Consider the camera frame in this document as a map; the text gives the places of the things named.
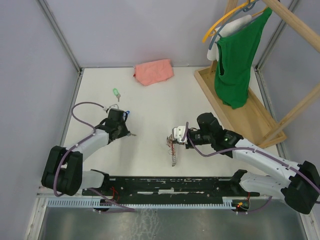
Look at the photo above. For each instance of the white cable duct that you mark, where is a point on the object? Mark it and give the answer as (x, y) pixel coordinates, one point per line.
(96, 203)

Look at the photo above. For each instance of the aluminium corner frame post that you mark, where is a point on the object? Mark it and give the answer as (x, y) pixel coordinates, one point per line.
(49, 15)

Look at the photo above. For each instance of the yellow hanger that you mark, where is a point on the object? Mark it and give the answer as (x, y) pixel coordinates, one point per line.
(217, 27)

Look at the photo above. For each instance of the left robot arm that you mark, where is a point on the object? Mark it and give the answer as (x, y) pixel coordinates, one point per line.
(64, 167)

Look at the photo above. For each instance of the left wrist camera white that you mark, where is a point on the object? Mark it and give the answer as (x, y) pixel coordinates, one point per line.
(113, 106)

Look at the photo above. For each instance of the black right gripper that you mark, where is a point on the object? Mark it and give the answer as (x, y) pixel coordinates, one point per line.
(188, 146)

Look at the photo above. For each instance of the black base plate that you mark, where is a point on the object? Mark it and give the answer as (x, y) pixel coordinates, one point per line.
(173, 189)

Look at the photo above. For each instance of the white garment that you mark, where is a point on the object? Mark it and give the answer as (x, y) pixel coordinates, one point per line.
(227, 30)

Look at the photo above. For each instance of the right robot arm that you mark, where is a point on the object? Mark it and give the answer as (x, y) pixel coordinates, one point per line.
(297, 184)

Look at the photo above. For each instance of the folded pink cloth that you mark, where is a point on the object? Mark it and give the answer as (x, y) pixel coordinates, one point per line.
(149, 73)

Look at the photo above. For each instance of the green shirt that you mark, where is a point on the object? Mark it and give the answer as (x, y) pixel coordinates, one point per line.
(236, 55)

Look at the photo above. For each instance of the blue grey hanger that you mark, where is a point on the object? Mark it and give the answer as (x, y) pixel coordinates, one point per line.
(265, 12)

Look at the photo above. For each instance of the right aluminium frame post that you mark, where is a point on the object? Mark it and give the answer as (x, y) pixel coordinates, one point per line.
(270, 36)

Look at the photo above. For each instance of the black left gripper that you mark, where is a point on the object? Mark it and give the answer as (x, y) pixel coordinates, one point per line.
(125, 132)

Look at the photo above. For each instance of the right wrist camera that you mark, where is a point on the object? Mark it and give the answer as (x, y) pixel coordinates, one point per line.
(179, 135)

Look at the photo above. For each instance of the key with green tag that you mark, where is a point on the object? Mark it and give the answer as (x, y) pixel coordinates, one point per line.
(117, 94)

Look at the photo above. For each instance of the wooden clothes rack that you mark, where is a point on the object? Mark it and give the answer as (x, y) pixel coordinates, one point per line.
(254, 120)

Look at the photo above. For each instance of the metal key organizer red handle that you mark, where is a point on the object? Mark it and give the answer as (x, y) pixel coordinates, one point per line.
(172, 151)

